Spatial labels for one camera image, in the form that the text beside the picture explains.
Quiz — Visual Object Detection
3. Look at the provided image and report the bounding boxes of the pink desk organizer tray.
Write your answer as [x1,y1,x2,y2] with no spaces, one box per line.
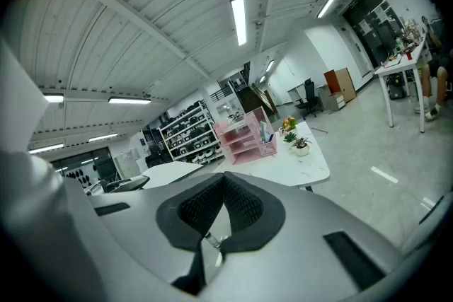
[213,106,278,166]

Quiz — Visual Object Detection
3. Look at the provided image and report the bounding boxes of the long white table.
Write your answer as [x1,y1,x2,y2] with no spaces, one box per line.
[374,34,431,134]

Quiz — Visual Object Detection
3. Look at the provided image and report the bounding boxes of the small white drawer unit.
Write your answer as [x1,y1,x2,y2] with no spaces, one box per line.
[327,92,346,112]

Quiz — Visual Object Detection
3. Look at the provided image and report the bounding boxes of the pink succulent potted plant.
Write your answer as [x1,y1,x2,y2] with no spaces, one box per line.
[292,137,312,157]

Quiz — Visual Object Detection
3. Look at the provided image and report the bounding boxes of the black bag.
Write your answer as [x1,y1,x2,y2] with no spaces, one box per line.
[386,73,408,100]

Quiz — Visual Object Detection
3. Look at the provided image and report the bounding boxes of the white shelving unit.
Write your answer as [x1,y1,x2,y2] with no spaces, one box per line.
[159,101,224,165]

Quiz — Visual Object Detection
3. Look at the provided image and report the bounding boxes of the orange flower potted plant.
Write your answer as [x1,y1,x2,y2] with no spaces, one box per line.
[281,115,299,135]

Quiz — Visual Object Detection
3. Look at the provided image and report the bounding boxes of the group of stored helmets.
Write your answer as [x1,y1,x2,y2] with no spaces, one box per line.
[163,105,221,163]

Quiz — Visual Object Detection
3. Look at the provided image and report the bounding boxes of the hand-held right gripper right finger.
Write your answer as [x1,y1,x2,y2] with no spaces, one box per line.
[219,172,287,255]

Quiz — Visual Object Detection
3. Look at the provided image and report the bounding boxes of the wooden cabinet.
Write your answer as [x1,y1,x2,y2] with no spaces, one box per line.
[323,67,357,104]

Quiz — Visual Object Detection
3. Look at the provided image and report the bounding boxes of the ceiling light bar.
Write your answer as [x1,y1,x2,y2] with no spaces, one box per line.
[88,132,120,144]
[42,93,66,105]
[28,142,66,155]
[107,95,153,105]
[230,0,248,47]
[316,0,345,19]

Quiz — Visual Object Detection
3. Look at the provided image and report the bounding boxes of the black office chair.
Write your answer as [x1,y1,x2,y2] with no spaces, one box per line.
[296,78,323,120]

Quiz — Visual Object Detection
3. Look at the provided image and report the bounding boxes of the dark staircase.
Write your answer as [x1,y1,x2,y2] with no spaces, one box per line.
[234,82,279,116]

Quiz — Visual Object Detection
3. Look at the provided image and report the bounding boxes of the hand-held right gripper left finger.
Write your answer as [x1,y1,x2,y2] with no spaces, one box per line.
[156,172,227,296]

